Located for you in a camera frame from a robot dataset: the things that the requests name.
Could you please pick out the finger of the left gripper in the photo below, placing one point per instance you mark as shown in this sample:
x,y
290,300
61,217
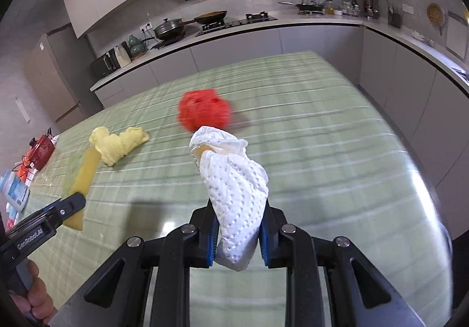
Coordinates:
x,y
68,211

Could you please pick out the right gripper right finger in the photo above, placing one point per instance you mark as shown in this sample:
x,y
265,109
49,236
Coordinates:
x,y
329,281

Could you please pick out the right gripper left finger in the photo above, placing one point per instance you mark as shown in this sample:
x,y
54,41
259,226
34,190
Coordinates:
x,y
145,276

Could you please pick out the yellow green sponge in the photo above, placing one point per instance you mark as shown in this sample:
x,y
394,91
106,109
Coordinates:
x,y
81,172

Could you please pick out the white paper towel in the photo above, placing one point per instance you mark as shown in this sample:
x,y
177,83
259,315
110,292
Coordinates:
x,y
238,190

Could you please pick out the blue cloth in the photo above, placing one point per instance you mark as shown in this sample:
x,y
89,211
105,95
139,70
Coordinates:
x,y
25,278

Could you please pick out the person left hand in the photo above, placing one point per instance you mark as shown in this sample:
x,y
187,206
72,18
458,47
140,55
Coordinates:
x,y
37,301

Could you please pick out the red patterned pot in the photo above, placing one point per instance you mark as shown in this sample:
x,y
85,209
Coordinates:
x,y
41,150

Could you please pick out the yellow cloth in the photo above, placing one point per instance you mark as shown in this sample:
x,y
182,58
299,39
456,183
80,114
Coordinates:
x,y
113,147

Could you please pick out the green plaid tablecloth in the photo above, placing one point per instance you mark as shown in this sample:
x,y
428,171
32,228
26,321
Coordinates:
x,y
287,131

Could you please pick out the grey refrigerator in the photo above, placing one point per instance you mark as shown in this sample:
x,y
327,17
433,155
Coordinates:
x,y
59,71

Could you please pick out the black microwave oven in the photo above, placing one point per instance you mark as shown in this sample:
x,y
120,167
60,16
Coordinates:
x,y
105,65

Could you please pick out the white kettle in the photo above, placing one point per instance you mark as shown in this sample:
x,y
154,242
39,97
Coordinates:
x,y
122,54

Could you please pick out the red plastic bag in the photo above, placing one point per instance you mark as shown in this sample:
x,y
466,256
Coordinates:
x,y
203,108

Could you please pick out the green ceramic jar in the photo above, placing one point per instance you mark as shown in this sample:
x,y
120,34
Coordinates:
x,y
137,47

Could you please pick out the lidded black wok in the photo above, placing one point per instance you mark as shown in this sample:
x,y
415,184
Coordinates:
x,y
171,29

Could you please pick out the black frying pan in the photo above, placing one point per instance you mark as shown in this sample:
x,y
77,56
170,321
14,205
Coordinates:
x,y
211,17

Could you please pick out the black gas stove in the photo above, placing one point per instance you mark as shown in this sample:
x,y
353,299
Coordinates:
x,y
248,19

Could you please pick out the white cutting board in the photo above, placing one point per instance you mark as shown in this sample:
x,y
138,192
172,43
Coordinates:
x,y
457,35

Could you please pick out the black utensil holder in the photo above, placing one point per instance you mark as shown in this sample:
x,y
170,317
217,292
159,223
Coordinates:
x,y
394,16

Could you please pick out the round woven trivet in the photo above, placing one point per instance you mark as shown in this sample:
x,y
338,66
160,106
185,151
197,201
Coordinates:
x,y
435,15

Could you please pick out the wok near sink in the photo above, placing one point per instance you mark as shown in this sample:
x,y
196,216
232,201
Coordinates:
x,y
306,7

